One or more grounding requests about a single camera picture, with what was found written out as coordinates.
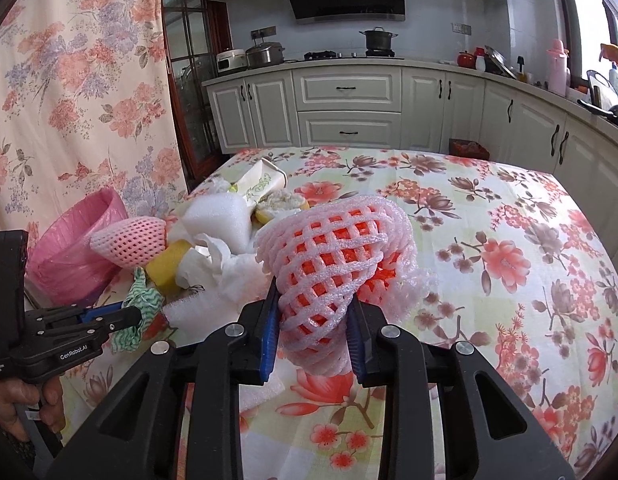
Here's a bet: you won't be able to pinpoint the green white patterned rag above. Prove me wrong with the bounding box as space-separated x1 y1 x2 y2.
111 268 165 353

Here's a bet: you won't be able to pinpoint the large pink foam fruit net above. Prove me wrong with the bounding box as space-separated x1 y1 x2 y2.
255 195 436 377

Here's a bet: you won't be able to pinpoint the white foam sheet strip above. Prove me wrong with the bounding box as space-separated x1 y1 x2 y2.
163 285 269 347

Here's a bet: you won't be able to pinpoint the pink lined trash bin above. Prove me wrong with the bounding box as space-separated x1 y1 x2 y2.
26 188 128 307

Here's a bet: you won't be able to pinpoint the red floor trash bin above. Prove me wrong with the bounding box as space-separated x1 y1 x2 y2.
448 139 490 160

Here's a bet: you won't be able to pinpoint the white lower kitchen cabinets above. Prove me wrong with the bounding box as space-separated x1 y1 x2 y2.
204 58 618 259

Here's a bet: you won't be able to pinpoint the kitchen window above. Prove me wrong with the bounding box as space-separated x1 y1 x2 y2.
563 0 618 90

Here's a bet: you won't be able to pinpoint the person's left hand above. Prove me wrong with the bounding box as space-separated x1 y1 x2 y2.
0 377 65 442

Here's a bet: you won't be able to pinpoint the crumpled white tissue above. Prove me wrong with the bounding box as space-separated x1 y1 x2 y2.
175 234 271 302

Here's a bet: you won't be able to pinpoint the yellow sponge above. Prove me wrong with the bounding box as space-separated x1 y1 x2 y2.
144 240 192 297

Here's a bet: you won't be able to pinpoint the small pink foam fruit net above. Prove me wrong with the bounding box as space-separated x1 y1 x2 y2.
89 217 166 269

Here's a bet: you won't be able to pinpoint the white foam block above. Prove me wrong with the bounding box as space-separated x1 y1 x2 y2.
181 192 251 254

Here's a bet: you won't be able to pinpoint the white paper cup carton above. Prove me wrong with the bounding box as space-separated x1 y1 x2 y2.
229 158 287 206

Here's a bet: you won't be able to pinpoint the floral curtain cloth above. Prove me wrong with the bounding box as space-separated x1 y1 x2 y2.
0 0 187 242

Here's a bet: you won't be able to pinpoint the white rice cooker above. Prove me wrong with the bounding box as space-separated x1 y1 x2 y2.
216 49 247 75

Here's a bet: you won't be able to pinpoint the silver pressure cooker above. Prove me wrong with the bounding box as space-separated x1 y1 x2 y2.
245 41 284 70

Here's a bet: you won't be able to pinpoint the gas stove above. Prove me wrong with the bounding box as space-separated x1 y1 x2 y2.
303 50 400 62

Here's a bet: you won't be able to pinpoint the red kettle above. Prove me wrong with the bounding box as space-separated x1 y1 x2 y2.
457 51 476 68

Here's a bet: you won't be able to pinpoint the black cooking pot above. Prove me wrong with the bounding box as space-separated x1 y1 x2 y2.
360 26 397 58

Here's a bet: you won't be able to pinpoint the pink thermos jug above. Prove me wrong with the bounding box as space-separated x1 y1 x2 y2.
546 39 570 98

